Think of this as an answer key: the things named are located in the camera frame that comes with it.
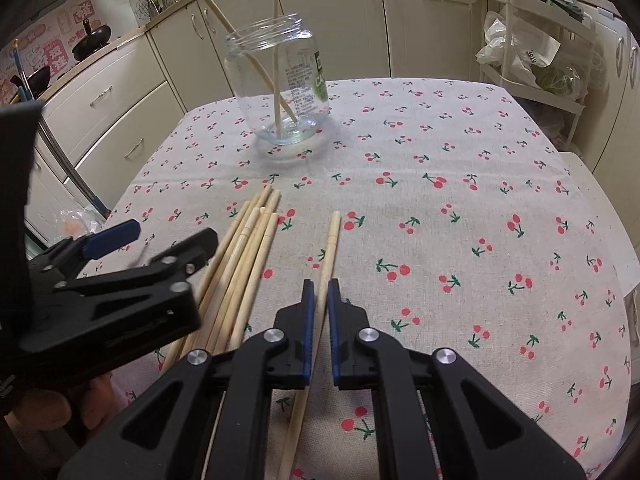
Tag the pink wall stickers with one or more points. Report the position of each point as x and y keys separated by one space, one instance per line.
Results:
x=60 y=25

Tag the orange item in clear bag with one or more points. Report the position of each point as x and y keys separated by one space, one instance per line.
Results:
x=75 y=224

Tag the beige kitchen countertop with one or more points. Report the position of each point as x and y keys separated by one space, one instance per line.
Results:
x=125 y=37

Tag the white plastic bag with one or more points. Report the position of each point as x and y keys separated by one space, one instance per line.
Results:
x=515 y=50

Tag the cherry print tablecloth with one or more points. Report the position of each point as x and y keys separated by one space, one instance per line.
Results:
x=450 y=210

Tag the white rolling cart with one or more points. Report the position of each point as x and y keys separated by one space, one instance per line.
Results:
x=575 y=110

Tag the grey metal bar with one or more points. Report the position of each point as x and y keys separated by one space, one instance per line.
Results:
x=75 y=175

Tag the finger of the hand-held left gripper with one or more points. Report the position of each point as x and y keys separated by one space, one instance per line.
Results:
x=112 y=239
x=150 y=305

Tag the pile of bamboo chopsticks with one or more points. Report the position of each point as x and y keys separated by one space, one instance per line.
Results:
x=245 y=260

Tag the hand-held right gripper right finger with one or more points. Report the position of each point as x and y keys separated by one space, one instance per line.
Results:
x=334 y=330

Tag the black wok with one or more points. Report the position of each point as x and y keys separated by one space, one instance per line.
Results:
x=92 y=40

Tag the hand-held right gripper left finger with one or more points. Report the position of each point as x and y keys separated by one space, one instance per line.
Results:
x=309 y=330

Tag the person's left hand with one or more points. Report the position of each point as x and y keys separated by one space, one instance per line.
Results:
x=47 y=407

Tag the black cooking pot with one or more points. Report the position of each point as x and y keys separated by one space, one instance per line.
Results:
x=35 y=80

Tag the cream drawer cabinet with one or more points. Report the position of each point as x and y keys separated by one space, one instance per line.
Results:
x=115 y=110

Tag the bag of green vegetables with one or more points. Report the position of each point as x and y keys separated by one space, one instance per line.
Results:
x=557 y=82

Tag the clear glass jar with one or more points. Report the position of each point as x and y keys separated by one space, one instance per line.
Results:
x=300 y=60

